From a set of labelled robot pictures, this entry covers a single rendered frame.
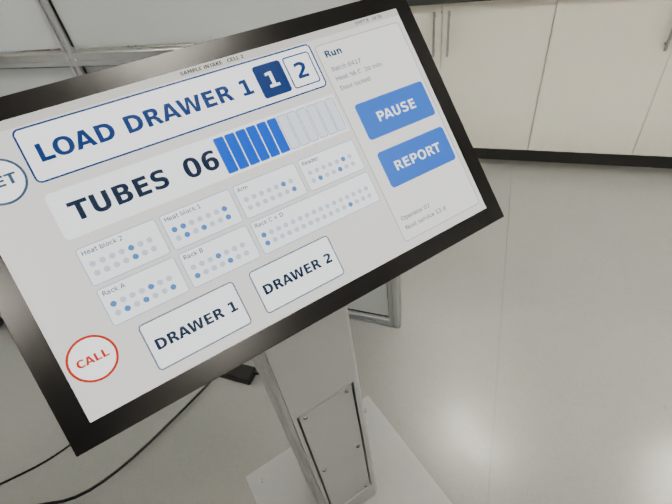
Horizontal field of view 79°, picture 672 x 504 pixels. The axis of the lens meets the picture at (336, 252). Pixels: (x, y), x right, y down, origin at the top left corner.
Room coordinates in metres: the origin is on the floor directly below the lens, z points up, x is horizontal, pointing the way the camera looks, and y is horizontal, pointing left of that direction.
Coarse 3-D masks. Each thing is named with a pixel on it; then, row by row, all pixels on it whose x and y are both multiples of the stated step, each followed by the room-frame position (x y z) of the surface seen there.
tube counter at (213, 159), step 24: (264, 120) 0.42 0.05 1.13; (288, 120) 0.43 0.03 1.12; (312, 120) 0.43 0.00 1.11; (336, 120) 0.44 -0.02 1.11; (192, 144) 0.39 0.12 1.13; (216, 144) 0.39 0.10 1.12; (240, 144) 0.40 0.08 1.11; (264, 144) 0.40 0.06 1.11; (288, 144) 0.41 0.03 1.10; (312, 144) 0.41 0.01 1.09; (192, 168) 0.37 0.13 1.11; (216, 168) 0.37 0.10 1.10; (240, 168) 0.38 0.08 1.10
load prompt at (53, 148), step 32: (256, 64) 0.46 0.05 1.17; (288, 64) 0.47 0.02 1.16; (128, 96) 0.41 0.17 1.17; (160, 96) 0.41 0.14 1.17; (192, 96) 0.42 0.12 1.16; (224, 96) 0.43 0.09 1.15; (256, 96) 0.44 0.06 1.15; (288, 96) 0.45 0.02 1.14; (32, 128) 0.37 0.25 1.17; (64, 128) 0.37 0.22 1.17; (96, 128) 0.38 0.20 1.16; (128, 128) 0.39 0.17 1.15; (160, 128) 0.39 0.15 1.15; (192, 128) 0.40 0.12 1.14; (32, 160) 0.35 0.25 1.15; (64, 160) 0.35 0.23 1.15; (96, 160) 0.36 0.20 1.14
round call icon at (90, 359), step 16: (80, 336) 0.25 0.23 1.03; (96, 336) 0.25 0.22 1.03; (112, 336) 0.25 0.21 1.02; (64, 352) 0.23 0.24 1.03; (80, 352) 0.24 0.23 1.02; (96, 352) 0.24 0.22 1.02; (112, 352) 0.24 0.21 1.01; (64, 368) 0.22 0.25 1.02; (80, 368) 0.23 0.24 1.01; (96, 368) 0.23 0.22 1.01; (112, 368) 0.23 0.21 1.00; (80, 384) 0.22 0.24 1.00; (96, 384) 0.22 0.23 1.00
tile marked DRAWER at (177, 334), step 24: (216, 288) 0.29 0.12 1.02; (168, 312) 0.27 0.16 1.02; (192, 312) 0.27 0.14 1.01; (216, 312) 0.27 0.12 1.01; (240, 312) 0.28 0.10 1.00; (144, 336) 0.25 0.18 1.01; (168, 336) 0.25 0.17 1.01; (192, 336) 0.25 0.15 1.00; (216, 336) 0.26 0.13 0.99; (168, 360) 0.24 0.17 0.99
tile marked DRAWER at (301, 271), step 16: (320, 240) 0.34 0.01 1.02; (288, 256) 0.32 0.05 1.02; (304, 256) 0.32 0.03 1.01; (320, 256) 0.33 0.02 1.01; (336, 256) 0.33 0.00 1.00; (256, 272) 0.31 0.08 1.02; (272, 272) 0.31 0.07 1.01; (288, 272) 0.31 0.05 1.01; (304, 272) 0.31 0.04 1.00; (320, 272) 0.31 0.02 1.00; (336, 272) 0.32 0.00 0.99; (256, 288) 0.29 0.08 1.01; (272, 288) 0.30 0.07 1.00; (288, 288) 0.30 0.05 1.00; (304, 288) 0.30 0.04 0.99; (272, 304) 0.28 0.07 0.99
